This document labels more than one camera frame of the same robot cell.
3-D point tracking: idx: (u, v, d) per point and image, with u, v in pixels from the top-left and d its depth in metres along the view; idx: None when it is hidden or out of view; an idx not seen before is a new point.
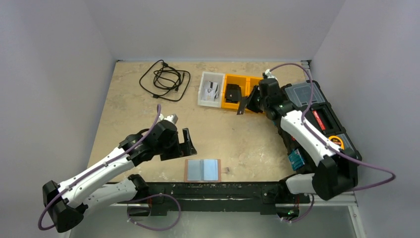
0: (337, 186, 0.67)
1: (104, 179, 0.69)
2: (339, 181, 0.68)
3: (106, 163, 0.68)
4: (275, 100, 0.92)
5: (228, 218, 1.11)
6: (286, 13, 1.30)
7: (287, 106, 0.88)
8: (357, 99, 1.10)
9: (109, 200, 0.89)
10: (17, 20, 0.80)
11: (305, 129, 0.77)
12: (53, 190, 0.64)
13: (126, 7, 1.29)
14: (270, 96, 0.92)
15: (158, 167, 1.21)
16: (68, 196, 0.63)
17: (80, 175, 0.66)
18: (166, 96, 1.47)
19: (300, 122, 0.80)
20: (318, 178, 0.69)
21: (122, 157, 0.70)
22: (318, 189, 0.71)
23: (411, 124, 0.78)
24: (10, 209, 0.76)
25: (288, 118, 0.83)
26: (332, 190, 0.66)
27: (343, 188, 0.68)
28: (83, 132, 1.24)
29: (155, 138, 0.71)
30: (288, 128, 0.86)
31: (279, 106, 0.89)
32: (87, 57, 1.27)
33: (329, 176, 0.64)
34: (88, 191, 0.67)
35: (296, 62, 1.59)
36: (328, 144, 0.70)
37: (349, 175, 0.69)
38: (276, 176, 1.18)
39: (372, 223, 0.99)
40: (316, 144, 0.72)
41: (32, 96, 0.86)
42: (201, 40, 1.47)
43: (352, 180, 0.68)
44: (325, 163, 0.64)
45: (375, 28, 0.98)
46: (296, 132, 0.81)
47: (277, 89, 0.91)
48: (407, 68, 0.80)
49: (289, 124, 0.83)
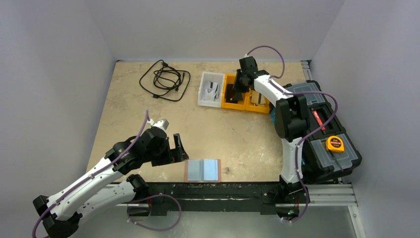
0: (290, 124, 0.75)
1: (92, 191, 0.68)
2: (293, 121, 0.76)
3: (92, 176, 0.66)
4: (251, 70, 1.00)
5: (228, 218, 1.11)
6: (286, 12, 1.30)
7: (260, 73, 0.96)
8: (356, 100, 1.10)
9: (105, 206, 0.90)
10: (17, 21, 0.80)
11: (270, 85, 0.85)
12: (41, 205, 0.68)
13: (126, 7, 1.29)
14: (246, 67, 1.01)
15: (158, 167, 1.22)
16: (56, 210, 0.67)
17: (67, 190, 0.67)
18: (166, 96, 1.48)
19: (267, 81, 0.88)
20: (278, 120, 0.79)
21: (108, 168, 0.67)
22: (279, 131, 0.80)
23: (411, 124, 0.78)
24: (11, 209, 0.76)
25: (259, 79, 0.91)
26: (286, 127, 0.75)
27: (298, 128, 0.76)
28: (83, 132, 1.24)
29: (142, 145, 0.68)
30: (256, 89, 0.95)
31: (253, 73, 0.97)
32: (87, 57, 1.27)
33: (281, 113, 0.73)
34: (78, 203, 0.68)
35: (296, 61, 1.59)
36: (284, 90, 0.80)
37: (302, 116, 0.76)
38: (276, 176, 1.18)
39: (372, 223, 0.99)
40: (276, 93, 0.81)
41: (32, 96, 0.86)
42: (201, 40, 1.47)
43: (305, 120, 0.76)
44: (279, 102, 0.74)
45: (375, 28, 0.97)
46: (263, 89, 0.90)
47: (252, 61, 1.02)
48: (407, 69, 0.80)
49: (258, 84, 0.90)
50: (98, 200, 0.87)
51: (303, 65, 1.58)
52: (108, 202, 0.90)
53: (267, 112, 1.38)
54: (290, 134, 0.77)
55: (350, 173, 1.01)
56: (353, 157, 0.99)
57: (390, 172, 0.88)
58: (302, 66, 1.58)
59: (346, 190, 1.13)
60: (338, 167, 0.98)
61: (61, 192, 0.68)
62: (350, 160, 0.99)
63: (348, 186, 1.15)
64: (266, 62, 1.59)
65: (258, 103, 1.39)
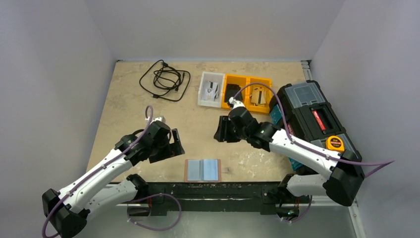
0: (351, 189, 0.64)
1: (105, 181, 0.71)
2: (351, 183, 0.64)
3: (105, 166, 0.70)
4: (253, 126, 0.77)
5: (229, 218, 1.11)
6: (286, 12, 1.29)
7: (268, 127, 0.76)
8: (357, 100, 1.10)
9: (109, 203, 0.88)
10: (17, 21, 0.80)
11: (300, 148, 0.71)
12: (52, 198, 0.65)
13: (126, 7, 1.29)
14: (247, 126, 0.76)
15: (158, 167, 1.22)
16: (70, 201, 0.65)
17: (79, 180, 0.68)
18: (166, 96, 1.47)
19: (290, 142, 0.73)
20: (332, 192, 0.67)
21: (120, 158, 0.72)
22: (338, 201, 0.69)
23: (411, 124, 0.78)
24: (11, 209, 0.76)
25: (277, 141, 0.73)
26: (349, 195, 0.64)
27: (357, 188, 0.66)
28: (83, 132, 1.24)
29: (150, 137, 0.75)
30: (275, 151, 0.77)
31: (260, 132, 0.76)
32: (87, 57, 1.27)
33: (342, 187, 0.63)
34: (90, 194, 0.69)
35: (296, 61, 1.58)
36: (328, 155, 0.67)
37: (356, 173, 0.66)
38: (276, 176, 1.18)
39: (372, 223, 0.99)
40: (317, 159, 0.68)
41: (32, 96, 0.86)
42: (201, 40, 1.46)
43: (361, 176, 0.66)
44: (336, 177, 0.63)
45: (375, 28, 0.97)
46: (289, 152, 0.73)
47: (249, 114, 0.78)
48: (407, 68, 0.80)
49: (281, 148, 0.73)
50: (102, 198, 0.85)
51: (303, 65, 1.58)
52: (112, 199, 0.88)
53: (267, 112, 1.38)
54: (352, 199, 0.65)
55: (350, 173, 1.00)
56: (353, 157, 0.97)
57: (390, 172, 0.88)
58: (302, 66, 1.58)
59: None
60: None
61: (73, 184, 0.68)
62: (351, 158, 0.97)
63: None
64: (266, 62, 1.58)
65: (258, 102, 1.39)
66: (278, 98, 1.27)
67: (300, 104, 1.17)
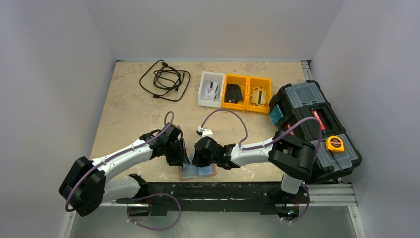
0: (301, 162, 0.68)
1: (130, 161, 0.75)
2: (302, 159, 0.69)
3: (133, 148, 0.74)
4: (218, 153, 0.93)
5: (228, 219, 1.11)
6: (286, 12, 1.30)
7: (229, 149, 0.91)
8: (357, 100, 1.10)
9: (116, 193, 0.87)
10: (17, 21, 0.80)
11: (249, 150, 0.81)
12: (86, 163, 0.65)
13: (125, 7, 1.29)
14: (215, 152, 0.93)
15: (158, 167, 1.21)
16: (104, 168, 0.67)
17: (113, 153, 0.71)
18: (166, 96, 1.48)
19: (240, 150, 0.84)
20: (286, 172, 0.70)
21: (145, 146, 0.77)
22: (299, 178, 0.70)
23: (410, 124, 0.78)
24: (13, 209, 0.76)
25: (234, 155, 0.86)
26: (301, 168, 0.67)
27: (310, 158, 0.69)
28: (83, 132, 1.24)
29: (166, 136, 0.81)
30: (242, 163, 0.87)
31: (224, 155, 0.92)
32: (87, 56, 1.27)
33: (286, 164, 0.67)
34: (117, 169, 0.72)
35: (296, 61, 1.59)
36: (263, 144, 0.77)
37: (300, 145, 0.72)
38: (276, 176, 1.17)
39: (372, 224, 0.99)
40: (259, 152, 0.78)
41: (32, 95, 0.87)
42: (201, 40, 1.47)
43: (307, 145, 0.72)
44: (273, 158, 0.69)
45: (375, 27, 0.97)
46: (247, 159, 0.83)
47: (214, 145, 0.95)
48: (407, 68, 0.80)
49: (238, 158, 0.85)
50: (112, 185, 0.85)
51: (303, 65, 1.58)
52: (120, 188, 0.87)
53: (267, 112, 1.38)
54: (310, 171, 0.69)
55: (350, 173, 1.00)
56: (353, 157, 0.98)
57: (389, 171, 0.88)
58: (302, 66, 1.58)
59: (346, 190, 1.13)
60: (339, 167, 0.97)
61: (104, 156, 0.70)
62: (350, 160, 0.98)
63: (348, 186, 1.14)
64: (266, 62, 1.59)
65: (258, 102, 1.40)
66: (278, 98, 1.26)
67: (300, 104, 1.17)
